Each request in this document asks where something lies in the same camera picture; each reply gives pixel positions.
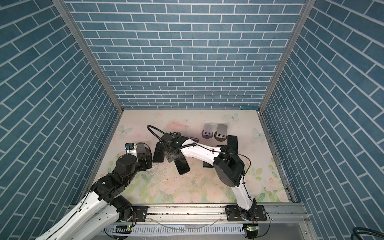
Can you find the grey stand rear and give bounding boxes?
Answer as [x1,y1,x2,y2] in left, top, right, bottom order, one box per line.
[202,124,213,139]

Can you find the aluminium corner post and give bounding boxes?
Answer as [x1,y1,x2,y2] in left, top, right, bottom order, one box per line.
[259,0,316,113]
[52,0,124,114]

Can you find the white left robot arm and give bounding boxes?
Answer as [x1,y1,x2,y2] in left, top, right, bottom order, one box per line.
[38,143,153,240]

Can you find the aluminium corner post left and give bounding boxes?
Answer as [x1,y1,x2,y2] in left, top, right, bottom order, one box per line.
[52,0,124,114]

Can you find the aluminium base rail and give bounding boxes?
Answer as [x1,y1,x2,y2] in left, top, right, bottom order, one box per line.
[133,203,310,225]

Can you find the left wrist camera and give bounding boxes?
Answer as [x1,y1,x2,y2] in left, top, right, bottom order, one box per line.
[125,143,135,153]

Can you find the teal edged black phone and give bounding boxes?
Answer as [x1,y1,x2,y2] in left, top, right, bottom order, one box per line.
[227,135,239,154]

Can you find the aluminium corner post right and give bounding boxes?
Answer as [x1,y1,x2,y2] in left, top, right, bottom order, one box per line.
[259,0,316,113]

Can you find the grey stand wooden base right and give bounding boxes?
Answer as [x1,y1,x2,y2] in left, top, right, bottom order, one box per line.
[214,124,228,142]

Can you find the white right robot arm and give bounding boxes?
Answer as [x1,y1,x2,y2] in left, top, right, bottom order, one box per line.
[158,133,269,222]

